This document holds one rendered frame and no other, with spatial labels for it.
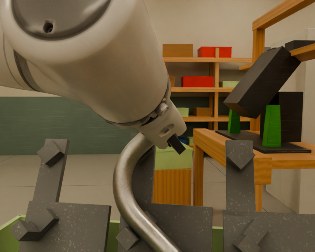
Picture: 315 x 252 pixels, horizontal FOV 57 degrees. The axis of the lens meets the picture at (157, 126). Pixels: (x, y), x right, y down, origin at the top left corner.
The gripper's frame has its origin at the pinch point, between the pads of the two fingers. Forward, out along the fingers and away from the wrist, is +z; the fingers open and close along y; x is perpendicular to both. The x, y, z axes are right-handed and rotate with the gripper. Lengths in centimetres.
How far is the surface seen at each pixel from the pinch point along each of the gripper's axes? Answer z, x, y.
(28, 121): 497, 173, 354
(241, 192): 5.8, -3.0, -16.0
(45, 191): 5.2, 22.4, 6.9
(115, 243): 17.6, 22.0, -7.1
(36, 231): 1.4, 25.6, 1.2
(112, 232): 16.7, 20.9, -5.0
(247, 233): 3.3, 0.9, -20.6
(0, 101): 470, 185, 416
